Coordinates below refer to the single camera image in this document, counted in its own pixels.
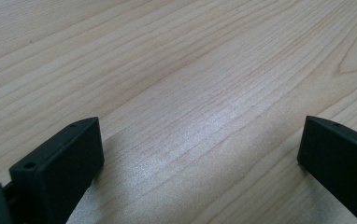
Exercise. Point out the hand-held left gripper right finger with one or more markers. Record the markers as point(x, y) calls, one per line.
point(345, 168)

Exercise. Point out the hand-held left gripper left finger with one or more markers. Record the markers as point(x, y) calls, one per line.
point(61, 168)

